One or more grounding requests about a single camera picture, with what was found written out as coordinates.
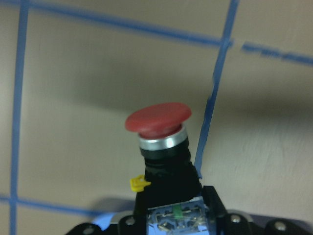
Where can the blue plastic tray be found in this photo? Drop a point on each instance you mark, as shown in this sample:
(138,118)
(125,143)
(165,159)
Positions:
(104,220)

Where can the red emergency stop button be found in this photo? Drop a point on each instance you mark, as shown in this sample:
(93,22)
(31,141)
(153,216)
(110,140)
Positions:
(168,194)

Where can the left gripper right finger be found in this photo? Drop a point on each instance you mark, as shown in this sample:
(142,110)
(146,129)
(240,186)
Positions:
(232,222)

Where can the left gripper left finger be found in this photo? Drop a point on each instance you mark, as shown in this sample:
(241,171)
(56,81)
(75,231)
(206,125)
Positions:
(85,229)

